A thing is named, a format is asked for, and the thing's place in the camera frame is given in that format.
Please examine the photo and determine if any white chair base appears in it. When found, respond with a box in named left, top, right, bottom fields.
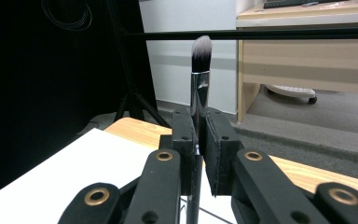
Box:
left=265, top=83, right=319, bottom=105

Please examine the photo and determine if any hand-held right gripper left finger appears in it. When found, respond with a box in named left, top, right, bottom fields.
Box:
left=158, top=107, right=199, bottom=197

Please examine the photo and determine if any black keyboard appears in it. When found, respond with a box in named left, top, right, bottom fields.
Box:
left=262, top=0, right=355, bottom=9

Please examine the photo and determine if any wooden table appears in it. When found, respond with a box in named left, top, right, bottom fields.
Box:
left=103, top=117, right=358, bottom=203

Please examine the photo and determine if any long black makeup brush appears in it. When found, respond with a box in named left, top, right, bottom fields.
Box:
left=186, top=35, right=213, bottom=224

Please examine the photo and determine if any black metal stand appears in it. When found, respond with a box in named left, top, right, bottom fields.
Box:
left=105, top=0, right=172, bottom=129

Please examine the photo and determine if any white cabinet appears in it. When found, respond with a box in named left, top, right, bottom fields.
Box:
left=138, top=0, right=241, bottom=115

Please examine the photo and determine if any light wooden desk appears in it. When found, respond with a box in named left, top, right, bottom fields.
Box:
left=235, top=0, right=358, bottom=123

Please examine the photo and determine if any black curtain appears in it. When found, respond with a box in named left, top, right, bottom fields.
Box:
left=0, top=0, right=158, bottom=202

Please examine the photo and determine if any coiled black cable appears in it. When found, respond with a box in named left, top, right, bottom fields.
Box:
left=40, top=0, right=93, bottom=32

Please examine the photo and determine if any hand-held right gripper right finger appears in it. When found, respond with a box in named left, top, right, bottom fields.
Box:
left=204, top=107, right=245, bottom=198

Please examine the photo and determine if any black horizontal frame bar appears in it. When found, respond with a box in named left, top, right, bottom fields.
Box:
left=125, top=26, right=358, bottom=41

